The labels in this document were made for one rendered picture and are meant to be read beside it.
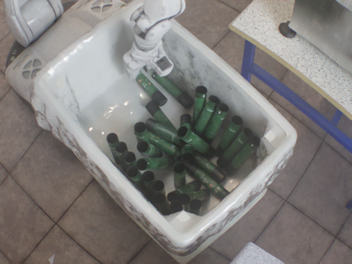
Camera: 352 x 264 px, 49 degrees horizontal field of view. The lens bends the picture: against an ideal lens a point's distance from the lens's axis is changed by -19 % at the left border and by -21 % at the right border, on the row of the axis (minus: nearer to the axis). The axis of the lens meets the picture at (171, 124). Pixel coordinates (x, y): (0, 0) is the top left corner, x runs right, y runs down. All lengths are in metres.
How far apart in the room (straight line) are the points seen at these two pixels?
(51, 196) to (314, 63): 1.19
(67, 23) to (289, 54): 1.02
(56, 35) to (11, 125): 0.49
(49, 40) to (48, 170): 0.55
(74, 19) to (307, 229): 1.32
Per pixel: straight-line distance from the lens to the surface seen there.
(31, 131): 1.97
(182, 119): 1.33
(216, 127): 1.26
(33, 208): 1.84
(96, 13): 1.75
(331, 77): 1.17
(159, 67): 1.17
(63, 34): 1.81
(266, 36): 1.18
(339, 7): 1.00
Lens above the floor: 1.68
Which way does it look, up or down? 64 degrees down
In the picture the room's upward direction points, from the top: 4 degrees counter-clockwise
